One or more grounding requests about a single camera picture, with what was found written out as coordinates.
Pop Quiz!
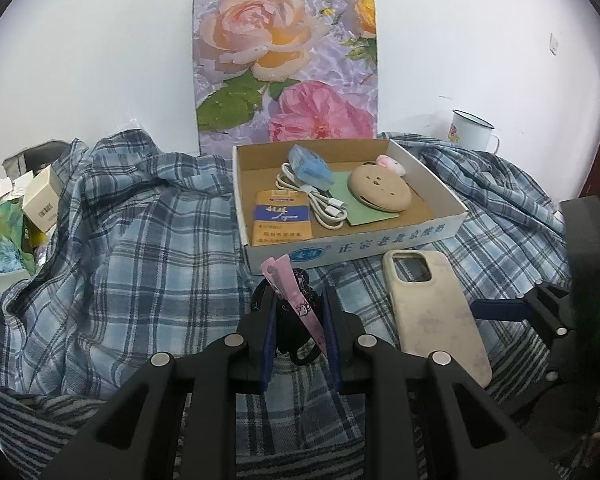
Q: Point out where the pink plush hair tie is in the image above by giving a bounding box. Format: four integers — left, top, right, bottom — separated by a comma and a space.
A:
375, 153, 409, 178

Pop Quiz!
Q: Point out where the rose flower painting canvas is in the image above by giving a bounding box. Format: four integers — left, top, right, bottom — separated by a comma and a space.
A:
193, 0, 379, 156

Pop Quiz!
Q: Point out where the white usb cable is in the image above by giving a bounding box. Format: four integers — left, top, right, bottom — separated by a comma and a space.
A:
274, 161, 350, 232

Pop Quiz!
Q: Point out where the open cardboard box tray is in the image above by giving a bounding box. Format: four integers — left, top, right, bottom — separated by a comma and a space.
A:
232, 139, 468, 274

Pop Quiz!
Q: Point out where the blue plaid shirt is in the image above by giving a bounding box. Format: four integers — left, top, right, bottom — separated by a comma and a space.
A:
0, 128, 574, 449

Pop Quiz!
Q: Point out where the yellow blue cigarette pack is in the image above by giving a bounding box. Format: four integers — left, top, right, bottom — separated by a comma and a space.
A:
251, 190, 312, 246

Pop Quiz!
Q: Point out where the white enamel mug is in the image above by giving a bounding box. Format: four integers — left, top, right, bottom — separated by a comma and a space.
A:
448, 110, 501, 154

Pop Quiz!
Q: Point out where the beige phone case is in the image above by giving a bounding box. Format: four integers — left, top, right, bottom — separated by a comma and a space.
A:
382, 249, 492, 388

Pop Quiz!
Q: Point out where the black hair scrunchie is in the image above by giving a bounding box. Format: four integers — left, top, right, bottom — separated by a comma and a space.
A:
250, 268, 323, 370

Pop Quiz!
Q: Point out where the beige round bear pouch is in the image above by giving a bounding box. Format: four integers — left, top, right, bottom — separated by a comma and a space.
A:
348, 164, 413, 214

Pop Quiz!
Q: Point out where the white wall switch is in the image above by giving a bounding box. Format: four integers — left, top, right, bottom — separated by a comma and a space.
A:
550, 34, 559, 55

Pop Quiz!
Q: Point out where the striped grey blanket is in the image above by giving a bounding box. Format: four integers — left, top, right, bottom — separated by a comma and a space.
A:
0, 328, 600, 480

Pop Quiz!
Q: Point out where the green snap pouch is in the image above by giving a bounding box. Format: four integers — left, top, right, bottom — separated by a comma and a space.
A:
329, 171, 399, 226

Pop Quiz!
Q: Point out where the blue tissue packet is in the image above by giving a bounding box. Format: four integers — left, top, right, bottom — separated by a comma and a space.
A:
288, 144, 335, 192

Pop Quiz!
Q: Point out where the pink hair clip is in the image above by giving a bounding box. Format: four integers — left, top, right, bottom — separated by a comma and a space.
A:
261, 255, 327, 354

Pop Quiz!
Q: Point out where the grey storage bin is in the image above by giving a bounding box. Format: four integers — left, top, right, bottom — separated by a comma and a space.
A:
2, 140, 69, 181

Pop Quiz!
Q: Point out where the cream small carton box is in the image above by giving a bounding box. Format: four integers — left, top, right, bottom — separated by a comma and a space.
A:
22, 166, 62, 233

